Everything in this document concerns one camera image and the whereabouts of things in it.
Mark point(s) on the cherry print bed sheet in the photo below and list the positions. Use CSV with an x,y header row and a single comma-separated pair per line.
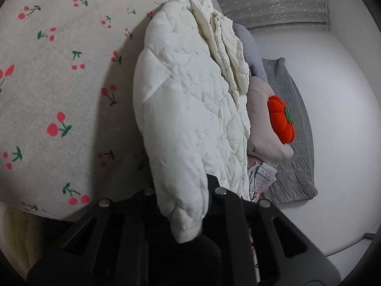
x,y
59,80

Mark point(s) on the grey quilted pad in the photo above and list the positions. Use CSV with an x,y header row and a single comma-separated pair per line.
x,y
297,161

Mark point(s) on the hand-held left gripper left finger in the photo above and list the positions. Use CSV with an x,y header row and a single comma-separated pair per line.
x,y
140,211

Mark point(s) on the pink pillow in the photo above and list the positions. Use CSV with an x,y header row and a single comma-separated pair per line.
x,y
262,131

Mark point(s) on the cream cloth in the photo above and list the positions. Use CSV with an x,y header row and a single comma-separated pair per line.
x,y
15,235

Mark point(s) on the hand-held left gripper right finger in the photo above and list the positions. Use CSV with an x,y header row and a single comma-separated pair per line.
x,y
226,208

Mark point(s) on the grey star-patterned curtain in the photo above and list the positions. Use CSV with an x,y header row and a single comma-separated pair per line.
x,y
268,3

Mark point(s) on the grey cushion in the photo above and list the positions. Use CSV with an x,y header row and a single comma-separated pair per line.
x,y
250,53

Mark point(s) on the patterned pink green cloth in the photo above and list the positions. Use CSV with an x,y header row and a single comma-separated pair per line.
x,y
263,178

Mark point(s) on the orange pumpkin cushion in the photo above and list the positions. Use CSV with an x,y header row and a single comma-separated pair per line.
x,y
279,119

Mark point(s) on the white quilted jacket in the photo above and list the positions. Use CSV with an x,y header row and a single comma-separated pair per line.
x,y
184,110

